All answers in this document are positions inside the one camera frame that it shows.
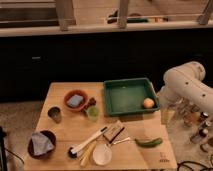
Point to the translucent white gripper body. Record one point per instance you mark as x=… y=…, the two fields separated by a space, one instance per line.
x=168 y=109

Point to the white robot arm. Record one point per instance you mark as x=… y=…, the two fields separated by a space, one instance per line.
x=184 y=92

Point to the green plastic cup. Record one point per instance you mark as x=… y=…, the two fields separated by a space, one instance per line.
x=92 y=113

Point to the metal cup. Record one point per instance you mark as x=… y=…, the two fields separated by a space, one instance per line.
x=55 y=114

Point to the orange round fruit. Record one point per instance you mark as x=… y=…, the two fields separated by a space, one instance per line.
x=148 y=103

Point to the green plastic tray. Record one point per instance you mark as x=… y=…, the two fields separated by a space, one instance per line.
x=126 y=96

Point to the dark red brown object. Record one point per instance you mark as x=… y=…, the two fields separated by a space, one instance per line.
x=91 y=102

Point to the white measuring spoon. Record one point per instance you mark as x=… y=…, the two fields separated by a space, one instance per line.
x=102 y=154

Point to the orange bowl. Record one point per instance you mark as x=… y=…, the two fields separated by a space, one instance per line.
x=82 y=104

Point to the yellow utensil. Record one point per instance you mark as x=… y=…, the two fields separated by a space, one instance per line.
x=85 y=157

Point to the blue sponge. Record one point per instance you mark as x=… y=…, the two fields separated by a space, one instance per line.
x=75 y=101

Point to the dark brown bowl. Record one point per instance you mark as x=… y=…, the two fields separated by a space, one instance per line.
x=52 y=138

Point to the grey blue cloth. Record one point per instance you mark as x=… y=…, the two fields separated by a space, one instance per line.
x=41 y=143

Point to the black stand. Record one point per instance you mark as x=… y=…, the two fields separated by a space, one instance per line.
x=3 y=159

